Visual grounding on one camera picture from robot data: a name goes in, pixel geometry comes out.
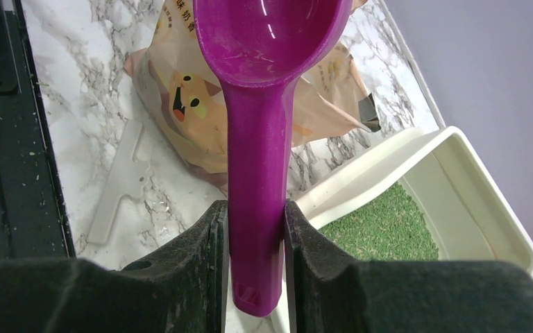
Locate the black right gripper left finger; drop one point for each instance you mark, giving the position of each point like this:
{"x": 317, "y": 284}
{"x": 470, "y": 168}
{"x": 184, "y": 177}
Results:
{"x": 180, "y": 287}

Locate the magenta plastic litter scoop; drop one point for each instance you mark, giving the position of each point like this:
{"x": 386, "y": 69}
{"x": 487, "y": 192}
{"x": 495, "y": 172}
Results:
{"x": 258, "y": 50}

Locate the black metal base rail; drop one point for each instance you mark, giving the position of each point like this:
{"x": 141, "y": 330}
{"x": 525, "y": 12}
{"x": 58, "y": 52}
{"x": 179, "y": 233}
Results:
{"x": 33, "y": 219}

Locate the white plastic litter box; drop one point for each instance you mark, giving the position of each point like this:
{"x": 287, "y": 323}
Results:
{"x": 468, "y": 216}

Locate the grey bag sealing clip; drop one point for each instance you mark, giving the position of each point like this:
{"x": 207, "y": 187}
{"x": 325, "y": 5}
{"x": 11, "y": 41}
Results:
{"x": 127, "y": 178}

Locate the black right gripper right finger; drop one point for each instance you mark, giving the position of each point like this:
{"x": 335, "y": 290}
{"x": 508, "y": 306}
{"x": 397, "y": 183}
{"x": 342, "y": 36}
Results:
{"x": 330, "y": 291}

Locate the green cat litter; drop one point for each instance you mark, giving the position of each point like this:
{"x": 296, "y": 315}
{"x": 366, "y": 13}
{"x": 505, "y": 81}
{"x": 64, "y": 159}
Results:
{"x": 390, "y": 227}

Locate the orange cat litter bag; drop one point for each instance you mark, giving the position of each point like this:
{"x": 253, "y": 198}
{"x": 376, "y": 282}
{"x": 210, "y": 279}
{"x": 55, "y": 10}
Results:
{"x": 186, "y": 101}

